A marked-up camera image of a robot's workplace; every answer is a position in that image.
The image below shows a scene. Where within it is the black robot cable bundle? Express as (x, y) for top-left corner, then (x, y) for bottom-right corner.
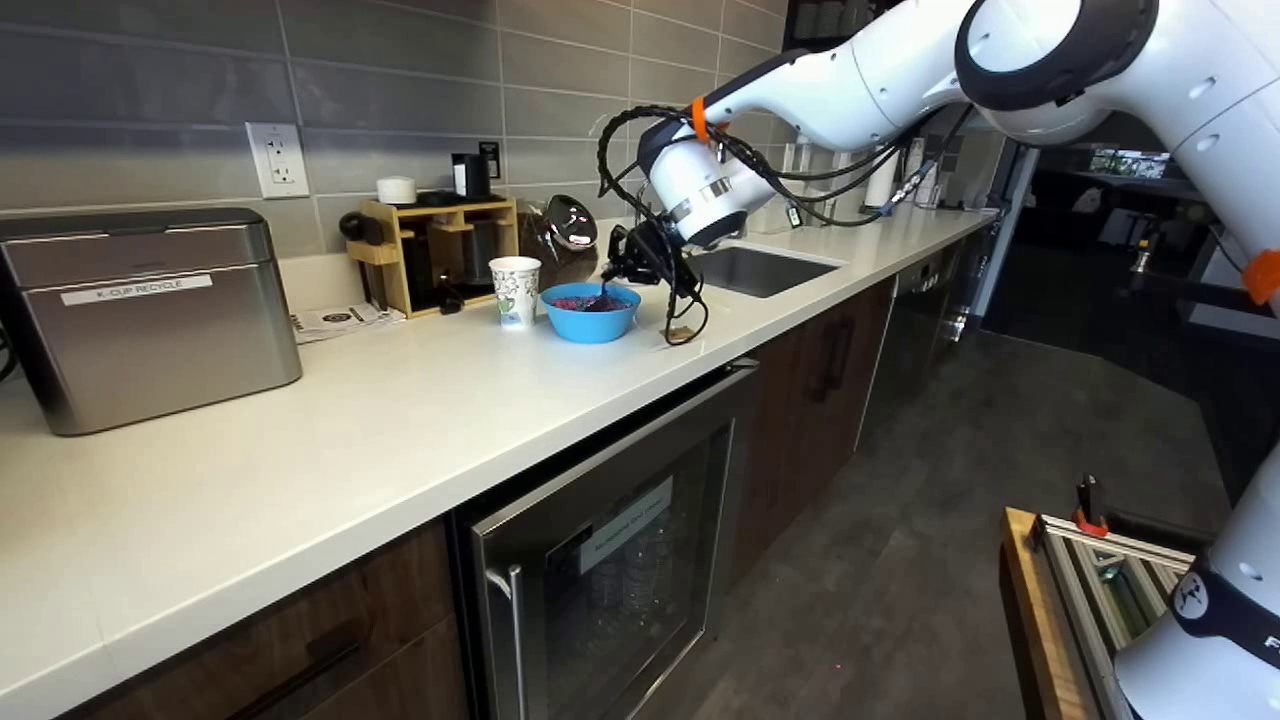
(592, 101), (979, 353)

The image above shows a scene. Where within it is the dark background desk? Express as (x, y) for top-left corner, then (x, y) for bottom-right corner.
(1034, 134), (1250, 255)

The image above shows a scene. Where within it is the silver toaster oven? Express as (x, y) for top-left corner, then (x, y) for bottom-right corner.
(0, 204), (306, 440)

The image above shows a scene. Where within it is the dark wood sink cabinet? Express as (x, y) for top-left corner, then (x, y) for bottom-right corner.
(722, 277), (901, 593)

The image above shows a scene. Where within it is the white paper cup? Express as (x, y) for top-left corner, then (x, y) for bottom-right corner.
(483, 254), (542, 334)

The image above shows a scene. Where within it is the wooden countertop organizer rack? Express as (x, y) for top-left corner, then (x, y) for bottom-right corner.
(338, 196), (528, 321)

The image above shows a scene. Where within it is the blue bowl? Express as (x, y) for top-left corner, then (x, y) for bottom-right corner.
(534, 282), (644, 350)

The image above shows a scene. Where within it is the dark steel rice cooker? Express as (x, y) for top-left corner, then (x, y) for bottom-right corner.
(514, 191), (609, 291)

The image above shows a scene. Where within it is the white flat packet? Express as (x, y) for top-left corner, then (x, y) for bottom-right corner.
(295, 299), (392, 345)

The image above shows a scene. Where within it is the black cylinder canister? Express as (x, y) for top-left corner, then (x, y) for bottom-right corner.
(446, 137), (504, 204)

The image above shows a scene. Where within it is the wooden tool cart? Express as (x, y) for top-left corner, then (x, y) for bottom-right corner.
(997, 506), (1200, 720)

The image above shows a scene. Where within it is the black dishwasher front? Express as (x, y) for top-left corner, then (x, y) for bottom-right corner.
(864, 237), (997, 456)

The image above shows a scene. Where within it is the white wall outlet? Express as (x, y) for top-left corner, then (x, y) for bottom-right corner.
(245, 122), (310, 200)

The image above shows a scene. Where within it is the undercounter glass door fridge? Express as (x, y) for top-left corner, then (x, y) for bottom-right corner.
(456, 356), (764, 720)

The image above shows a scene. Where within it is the white soap bottle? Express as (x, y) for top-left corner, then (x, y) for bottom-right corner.
(903, 139), (937, 213)

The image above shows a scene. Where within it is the dark wood drawer cabinet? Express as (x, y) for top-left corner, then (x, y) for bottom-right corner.
(56, 517), (471, 720)

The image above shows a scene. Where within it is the steel undermount sink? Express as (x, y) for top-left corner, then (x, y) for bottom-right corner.
(691, 243), (838, 299)

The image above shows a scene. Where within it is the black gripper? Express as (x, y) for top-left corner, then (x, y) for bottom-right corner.
(605, 215), (704, 309)

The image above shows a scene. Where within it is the red black clamp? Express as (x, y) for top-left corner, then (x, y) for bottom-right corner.
(1072, 471), (1110, 546)

